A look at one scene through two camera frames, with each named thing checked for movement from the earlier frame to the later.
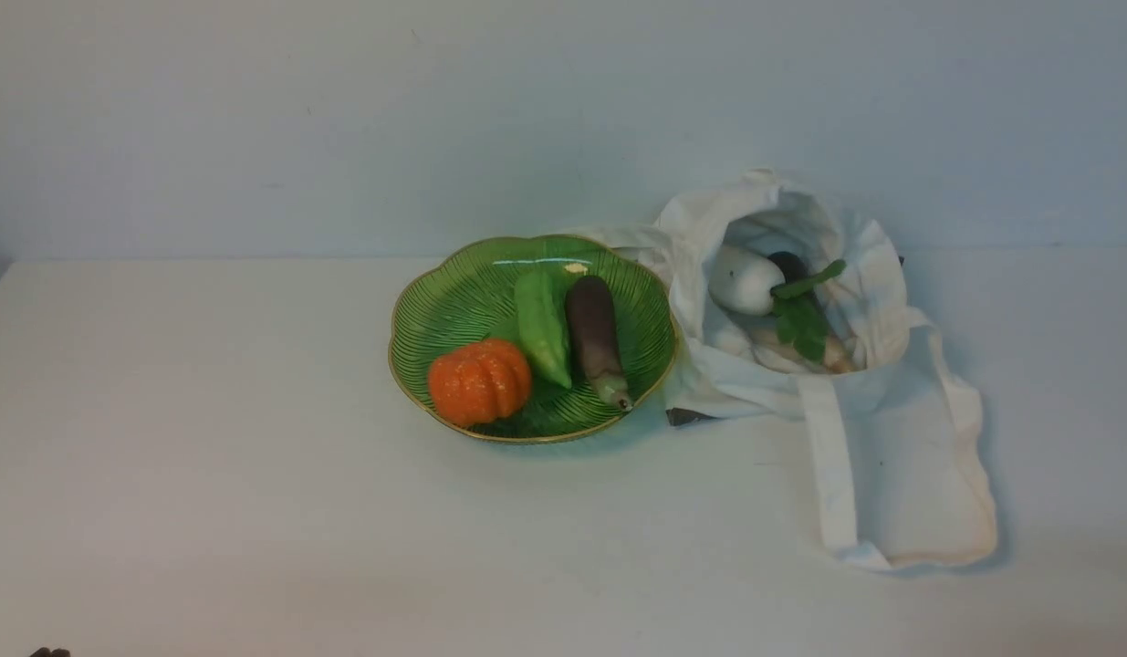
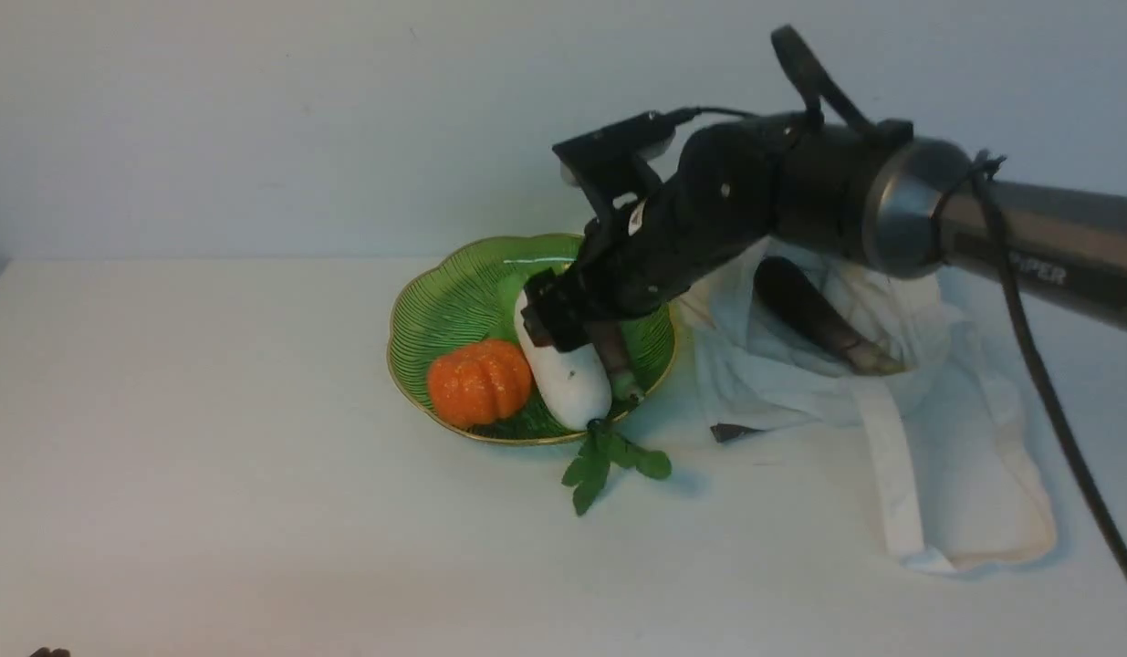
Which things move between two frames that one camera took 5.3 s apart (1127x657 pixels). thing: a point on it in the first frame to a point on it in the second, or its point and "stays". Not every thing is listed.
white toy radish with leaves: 748,282 to 574,387
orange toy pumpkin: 479,383 stays
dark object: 44,651 stays
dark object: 677,416 to 724,432
